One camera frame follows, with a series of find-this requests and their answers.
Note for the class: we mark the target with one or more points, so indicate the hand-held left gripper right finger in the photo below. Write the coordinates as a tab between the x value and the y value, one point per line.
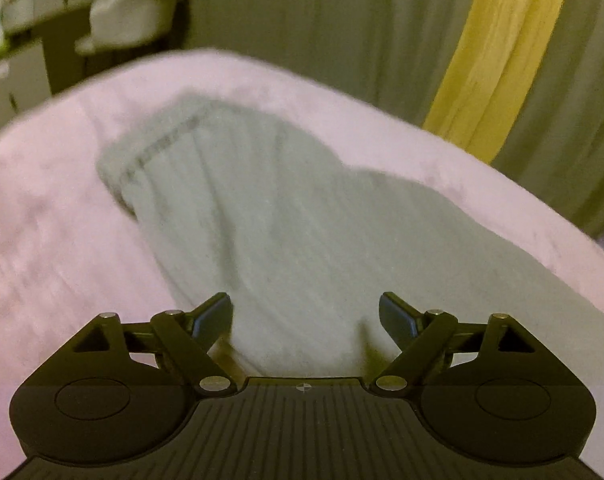
396	317

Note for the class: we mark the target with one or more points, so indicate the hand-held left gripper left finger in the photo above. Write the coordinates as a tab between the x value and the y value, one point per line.
212	316

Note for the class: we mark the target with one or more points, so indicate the grey-green pants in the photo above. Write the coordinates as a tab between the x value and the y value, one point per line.
302	220

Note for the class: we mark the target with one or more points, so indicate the pink fleece blanket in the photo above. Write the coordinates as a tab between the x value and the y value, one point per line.
46	210

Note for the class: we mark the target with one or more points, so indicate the yellow curtain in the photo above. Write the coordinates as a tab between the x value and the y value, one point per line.
502	60

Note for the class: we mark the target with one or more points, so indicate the grey desk with drawers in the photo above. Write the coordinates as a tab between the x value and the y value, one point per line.
14	85

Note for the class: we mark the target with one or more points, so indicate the white chair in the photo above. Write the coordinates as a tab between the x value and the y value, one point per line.
131	7

